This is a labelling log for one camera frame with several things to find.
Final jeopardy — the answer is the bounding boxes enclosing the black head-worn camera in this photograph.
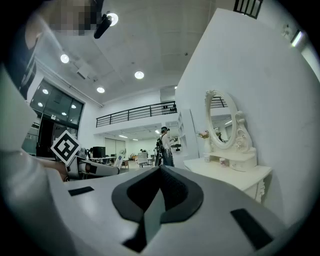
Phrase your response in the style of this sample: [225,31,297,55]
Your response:
[93,11,113,40]

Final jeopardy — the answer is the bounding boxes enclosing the person's left forearm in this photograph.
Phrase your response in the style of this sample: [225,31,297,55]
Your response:
[37,159,68,182]

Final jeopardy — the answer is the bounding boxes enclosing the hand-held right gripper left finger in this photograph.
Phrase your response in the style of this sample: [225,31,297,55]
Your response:
[63,165,162,254]

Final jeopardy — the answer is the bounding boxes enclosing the white chair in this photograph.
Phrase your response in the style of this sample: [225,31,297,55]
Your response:
[136,152,149,168]

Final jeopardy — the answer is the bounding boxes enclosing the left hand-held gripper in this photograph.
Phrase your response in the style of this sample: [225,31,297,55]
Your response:
[50,129,121,181]

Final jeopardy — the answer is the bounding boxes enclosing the black monitor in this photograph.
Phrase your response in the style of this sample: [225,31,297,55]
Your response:
[92,146,107,159]

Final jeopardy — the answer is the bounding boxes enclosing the black mezzanine railing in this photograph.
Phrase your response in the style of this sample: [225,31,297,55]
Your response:
[95,100,177,128]

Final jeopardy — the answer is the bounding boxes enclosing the large dark glass window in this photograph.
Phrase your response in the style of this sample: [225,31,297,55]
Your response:
[29,79,85,126]

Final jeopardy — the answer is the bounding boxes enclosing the person's white shirt torso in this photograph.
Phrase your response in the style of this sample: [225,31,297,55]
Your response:
[0,14,63,161]

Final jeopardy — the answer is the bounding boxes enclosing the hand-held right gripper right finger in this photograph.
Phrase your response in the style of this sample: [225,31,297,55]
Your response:
[143,165,288,256]

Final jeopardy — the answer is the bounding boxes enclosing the pink flowers in vase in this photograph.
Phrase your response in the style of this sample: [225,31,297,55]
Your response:
[196,129,211,155]

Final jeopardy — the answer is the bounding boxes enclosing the white vanity table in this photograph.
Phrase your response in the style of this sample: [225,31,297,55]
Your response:
[183,156,273,206]

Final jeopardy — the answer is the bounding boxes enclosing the black barred railing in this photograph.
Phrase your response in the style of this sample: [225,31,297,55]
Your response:
[233,0,264,20]

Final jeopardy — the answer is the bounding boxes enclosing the ceiling air vent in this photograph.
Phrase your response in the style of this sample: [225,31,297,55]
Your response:
[76,62,94,80]

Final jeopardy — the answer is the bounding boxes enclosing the white bookshelf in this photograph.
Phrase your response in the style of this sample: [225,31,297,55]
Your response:
[176,108,200,162]

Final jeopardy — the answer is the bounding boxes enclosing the white ornate oval mirror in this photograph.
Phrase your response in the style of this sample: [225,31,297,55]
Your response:
[204,89,258,173]

